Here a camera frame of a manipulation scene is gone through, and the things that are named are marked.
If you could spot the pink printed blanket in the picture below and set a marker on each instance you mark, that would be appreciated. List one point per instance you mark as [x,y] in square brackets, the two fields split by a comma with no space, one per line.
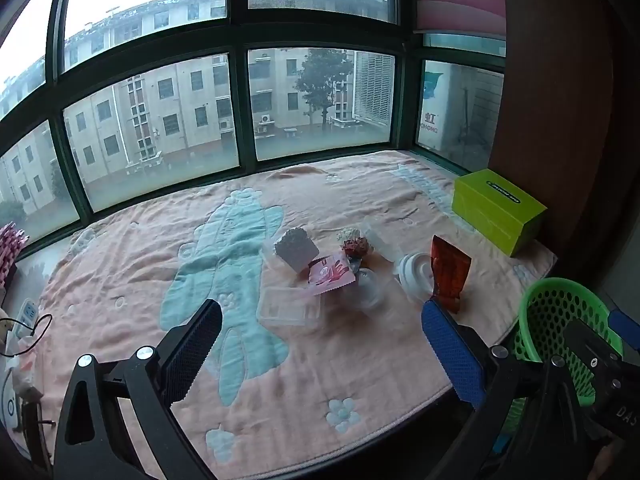
[150,260]

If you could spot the pink red snack wrapper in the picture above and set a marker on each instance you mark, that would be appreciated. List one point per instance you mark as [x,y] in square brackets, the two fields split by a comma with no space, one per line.
[327,272]

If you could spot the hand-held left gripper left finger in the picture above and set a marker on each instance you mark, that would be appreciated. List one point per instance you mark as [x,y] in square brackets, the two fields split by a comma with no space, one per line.
[192,347]

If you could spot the clear dome lid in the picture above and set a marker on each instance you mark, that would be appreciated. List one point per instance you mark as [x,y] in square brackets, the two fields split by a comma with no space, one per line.
[375,292]

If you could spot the brown wooden cabinet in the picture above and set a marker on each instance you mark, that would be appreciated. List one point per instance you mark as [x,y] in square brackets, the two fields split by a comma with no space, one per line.
[550,110]

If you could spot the white crumpled packet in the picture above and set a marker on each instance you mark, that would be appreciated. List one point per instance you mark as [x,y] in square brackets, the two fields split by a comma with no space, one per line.
[295,250]

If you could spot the white power strip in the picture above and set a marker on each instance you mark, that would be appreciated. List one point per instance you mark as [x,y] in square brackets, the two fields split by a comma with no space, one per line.
[26,317]

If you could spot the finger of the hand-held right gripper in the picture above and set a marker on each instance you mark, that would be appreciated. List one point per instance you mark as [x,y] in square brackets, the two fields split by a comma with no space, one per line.
[625,327]

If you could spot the green plastic perforated basket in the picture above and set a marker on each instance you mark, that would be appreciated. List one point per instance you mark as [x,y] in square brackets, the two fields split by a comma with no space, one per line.
[555,310]

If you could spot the beige apartment building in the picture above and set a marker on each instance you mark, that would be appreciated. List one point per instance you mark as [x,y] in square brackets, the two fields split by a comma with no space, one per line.
[150,110]

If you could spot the white round plastic lid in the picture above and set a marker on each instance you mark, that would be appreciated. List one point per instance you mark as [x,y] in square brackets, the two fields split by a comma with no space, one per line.
[415,275]

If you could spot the white crumpled paper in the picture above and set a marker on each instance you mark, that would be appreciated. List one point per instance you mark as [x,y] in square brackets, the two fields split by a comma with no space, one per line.
[348,234]

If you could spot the clear plastic tray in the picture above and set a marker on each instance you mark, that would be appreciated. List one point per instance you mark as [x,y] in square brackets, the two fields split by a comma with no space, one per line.
[287,307]

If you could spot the green cardboard box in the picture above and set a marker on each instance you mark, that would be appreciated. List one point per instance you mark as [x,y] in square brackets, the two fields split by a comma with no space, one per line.
[495,210]

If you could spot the tree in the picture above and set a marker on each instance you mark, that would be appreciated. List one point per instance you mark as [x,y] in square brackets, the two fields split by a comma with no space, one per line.
[322,77]

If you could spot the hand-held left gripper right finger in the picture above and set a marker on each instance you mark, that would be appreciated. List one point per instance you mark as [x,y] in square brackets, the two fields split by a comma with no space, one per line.
[450,345]

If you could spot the pink striped cloth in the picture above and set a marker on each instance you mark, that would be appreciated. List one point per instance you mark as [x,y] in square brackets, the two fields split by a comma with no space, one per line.
[11,250]

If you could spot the orange translucent snack bag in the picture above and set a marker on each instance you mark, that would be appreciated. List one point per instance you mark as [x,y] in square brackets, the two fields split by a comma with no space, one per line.
[450,270]

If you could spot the dark green window frame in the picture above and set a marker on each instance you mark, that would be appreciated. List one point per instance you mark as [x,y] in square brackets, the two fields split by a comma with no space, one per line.
[239,105]

